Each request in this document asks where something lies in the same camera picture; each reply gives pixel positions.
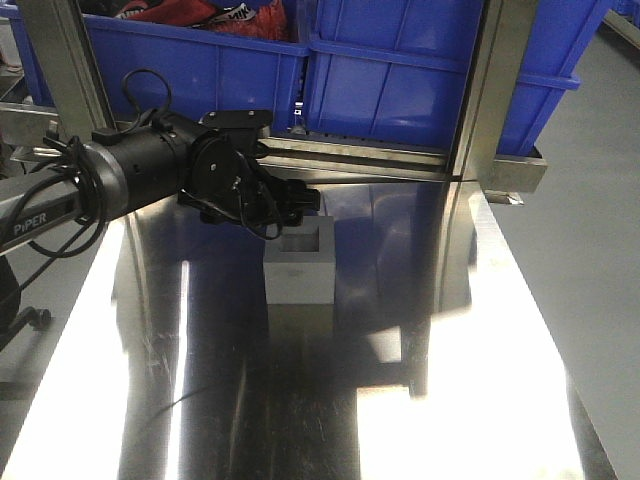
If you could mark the right blue bin on rack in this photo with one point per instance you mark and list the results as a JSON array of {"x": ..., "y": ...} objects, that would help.
[{"x": 395, "y": 71}]

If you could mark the red Nike clothing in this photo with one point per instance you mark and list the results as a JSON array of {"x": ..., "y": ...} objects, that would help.
[{"x": 268, "y": 21}]

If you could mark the black chair base caster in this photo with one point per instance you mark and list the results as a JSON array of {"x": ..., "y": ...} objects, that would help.
[{"x": 38, "y": 319}]

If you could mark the gray square base block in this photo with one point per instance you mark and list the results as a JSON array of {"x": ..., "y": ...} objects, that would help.
[{"x": 300, "y": 265}]

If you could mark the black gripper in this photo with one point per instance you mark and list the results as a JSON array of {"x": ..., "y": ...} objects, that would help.
[{"x": 267, "y": 206}]

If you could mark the stainless steel rack frame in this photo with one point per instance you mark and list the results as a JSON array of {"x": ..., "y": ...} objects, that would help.
[{"x": 58, "y": 34}]

